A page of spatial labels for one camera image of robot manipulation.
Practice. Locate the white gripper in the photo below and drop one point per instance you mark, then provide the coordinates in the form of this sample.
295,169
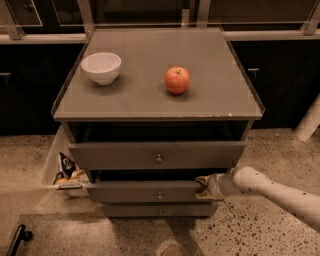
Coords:
218,187

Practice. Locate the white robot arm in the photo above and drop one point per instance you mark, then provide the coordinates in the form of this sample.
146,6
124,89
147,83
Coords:
245,181

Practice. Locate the grey drawer cabinet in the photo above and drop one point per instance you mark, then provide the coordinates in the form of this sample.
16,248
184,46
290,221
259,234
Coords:
219,105

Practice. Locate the grey top drawer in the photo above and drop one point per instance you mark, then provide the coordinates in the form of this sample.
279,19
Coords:
156,155

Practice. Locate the red apple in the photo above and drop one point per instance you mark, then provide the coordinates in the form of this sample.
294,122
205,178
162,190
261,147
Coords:
177,80

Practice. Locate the dark snack bag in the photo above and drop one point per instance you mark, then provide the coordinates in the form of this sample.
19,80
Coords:
66,165

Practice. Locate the clear plastic storage bin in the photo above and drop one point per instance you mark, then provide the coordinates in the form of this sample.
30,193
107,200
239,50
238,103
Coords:
52,177

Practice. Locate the white ceramic bowl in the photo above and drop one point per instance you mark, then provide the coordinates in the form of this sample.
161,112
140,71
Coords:
102,68

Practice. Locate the white cylindrical post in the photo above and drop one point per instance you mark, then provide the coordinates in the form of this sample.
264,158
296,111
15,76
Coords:
310,122

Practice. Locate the black handle bar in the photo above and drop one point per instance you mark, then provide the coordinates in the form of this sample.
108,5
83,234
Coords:
21,234

